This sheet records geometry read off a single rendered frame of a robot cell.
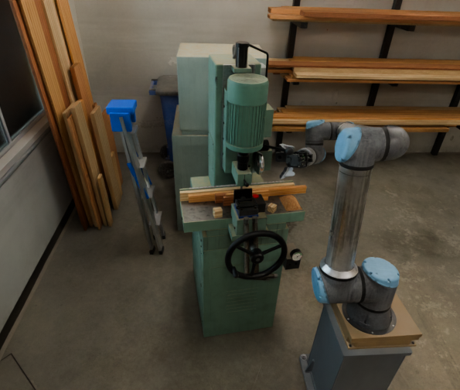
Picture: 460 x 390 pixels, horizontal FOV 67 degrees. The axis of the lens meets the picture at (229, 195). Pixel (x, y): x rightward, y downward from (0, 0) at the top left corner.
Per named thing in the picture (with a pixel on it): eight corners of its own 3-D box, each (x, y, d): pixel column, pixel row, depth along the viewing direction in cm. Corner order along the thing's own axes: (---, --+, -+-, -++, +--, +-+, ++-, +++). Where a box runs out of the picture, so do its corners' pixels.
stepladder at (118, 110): (144, 256, 269) (102, 110, 203) (149, 235, 290) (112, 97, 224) (165, 254, 269) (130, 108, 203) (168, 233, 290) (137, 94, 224)
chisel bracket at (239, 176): (236, 189, 169) (237, 174, 164) (230, 175, 180) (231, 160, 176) (251, 188, 170) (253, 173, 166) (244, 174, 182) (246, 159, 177)
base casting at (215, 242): (202, 251, 171) (202, 237, 166) (189, 189, 218) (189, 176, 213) (287, 241, 180) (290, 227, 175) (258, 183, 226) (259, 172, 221)
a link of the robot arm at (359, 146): (358, 311, 142) (396, 133, 108) (316, 312, 141) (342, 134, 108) (345, 285, 155) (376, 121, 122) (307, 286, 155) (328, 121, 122)
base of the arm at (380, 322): (374, 293, 165) (379, 278, 159) (400, 326, 149) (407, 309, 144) (339, 301, 161) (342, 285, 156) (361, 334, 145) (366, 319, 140)
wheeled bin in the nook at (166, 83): (156, 181, 358) (147, 87, 304) (158, 157, 403) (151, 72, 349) (217, 179, 366) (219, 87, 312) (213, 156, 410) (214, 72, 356)
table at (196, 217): (185, 246, 155) (184, 236, 151) (179, 206, 180) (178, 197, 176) (311, 233, 166) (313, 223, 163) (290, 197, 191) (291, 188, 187)
